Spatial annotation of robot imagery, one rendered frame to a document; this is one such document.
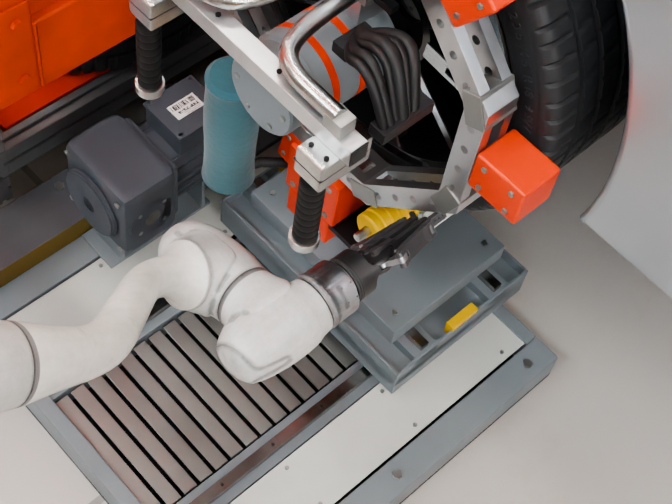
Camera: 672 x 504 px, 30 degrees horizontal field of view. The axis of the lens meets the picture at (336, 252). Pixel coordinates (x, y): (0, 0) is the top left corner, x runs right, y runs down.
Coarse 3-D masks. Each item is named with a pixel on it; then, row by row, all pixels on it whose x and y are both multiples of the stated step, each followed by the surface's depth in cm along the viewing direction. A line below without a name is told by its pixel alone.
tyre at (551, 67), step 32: (544, 0) 157; (576, 0) 160; (608, 0) 163; (512, 32) 161; (544, 32) 158; (576, 32) 161; (608, 32) 165; (512, 64) 165; (544, 64) 160; (576, 64) 162; (608, 64) 167; (544, 96) 163; (576, 96) 166; (608, 96) 172; (512, 128) 172; (544, 128) 167; (576, 128) 172; (608, 128) 183
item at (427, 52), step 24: (288, 0) 200; (312, 0) 197; (408, 24) 188; (432, 48) 180; (504, 48) 164; (432, 72) 210; (360, 96) 205; (432, 96) 187; (456, 96) 206; (360, 120) 203; (432, 120) 203; (456, 120) 201; (408, 144) 199; (432, 144) 197
